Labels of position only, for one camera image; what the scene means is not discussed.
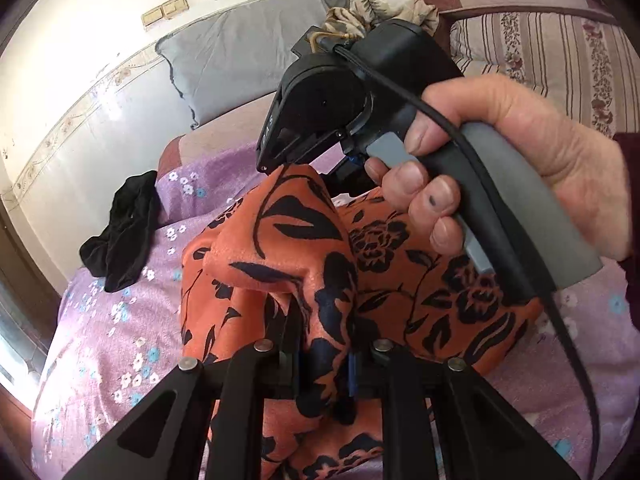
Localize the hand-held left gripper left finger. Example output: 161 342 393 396
62 339 306 480

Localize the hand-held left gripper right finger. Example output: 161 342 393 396
345 338 581 480

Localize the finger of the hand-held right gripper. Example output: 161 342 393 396
256 91 351 173
324 151 382 197

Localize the orange black floral garment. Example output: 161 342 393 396
180 162 543 480

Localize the person's right forearm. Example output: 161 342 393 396
612 131 640 278

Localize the person's right hand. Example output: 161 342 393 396
364 74 633 261

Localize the beige patterned crumpled blanket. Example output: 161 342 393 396
322 0 441 41

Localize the pink quilted mattress cover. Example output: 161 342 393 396
159 105 281 181

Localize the grey pillow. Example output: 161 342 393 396
156 0 351 131

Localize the purple floral bed sheet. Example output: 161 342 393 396
30 142 640 480

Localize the striped floral pillow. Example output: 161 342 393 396
450 7 640 138

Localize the small black cloth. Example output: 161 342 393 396
80 170 160 293

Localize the brown door with stained glass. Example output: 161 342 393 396
0 200 66 411

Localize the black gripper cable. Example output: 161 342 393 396
312 32 603 480

